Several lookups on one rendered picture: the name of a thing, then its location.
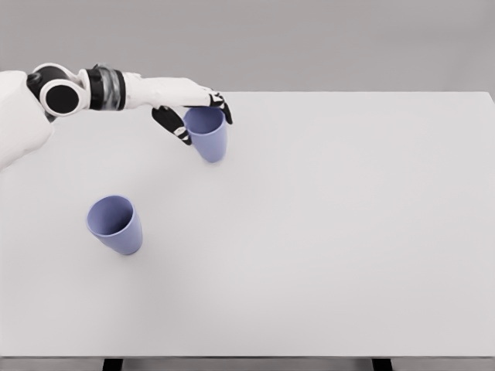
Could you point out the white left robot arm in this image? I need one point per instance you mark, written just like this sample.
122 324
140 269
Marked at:
62 96

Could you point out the blue plastic cup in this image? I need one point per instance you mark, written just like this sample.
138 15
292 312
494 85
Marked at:
209 133
116 224

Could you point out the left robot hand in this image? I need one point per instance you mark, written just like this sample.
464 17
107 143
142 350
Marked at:
178 91

